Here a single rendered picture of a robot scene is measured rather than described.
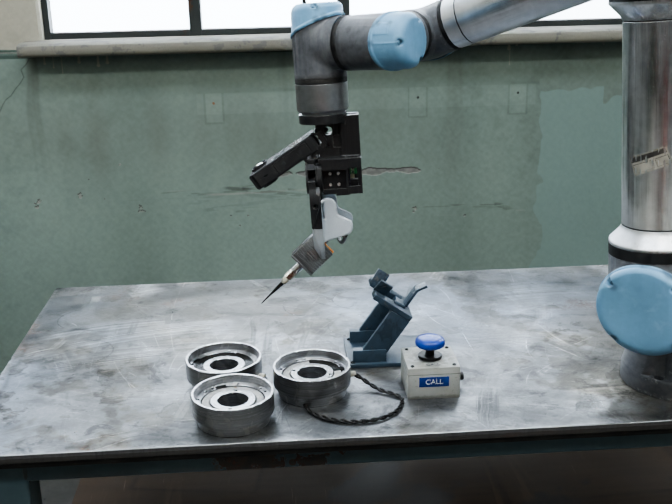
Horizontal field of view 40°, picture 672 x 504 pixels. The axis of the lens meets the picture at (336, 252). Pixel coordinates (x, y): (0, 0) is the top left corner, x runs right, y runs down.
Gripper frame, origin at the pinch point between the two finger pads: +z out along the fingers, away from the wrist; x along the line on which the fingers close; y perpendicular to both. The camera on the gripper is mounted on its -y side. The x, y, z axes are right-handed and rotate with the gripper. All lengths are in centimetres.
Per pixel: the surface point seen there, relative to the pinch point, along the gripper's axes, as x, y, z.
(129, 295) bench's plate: 21.5, -35.2, 12.3
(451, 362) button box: -18.0, 17.6, 12.2
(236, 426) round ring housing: -30.0, -10.0, 14.2
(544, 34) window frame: 139, 62, -23
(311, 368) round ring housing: -15.2, -1.3, 13.1
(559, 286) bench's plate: 23.1, 40.9, 15.6
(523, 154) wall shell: 149, 57, 13
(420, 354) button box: -16.3, 13.6, 11.5
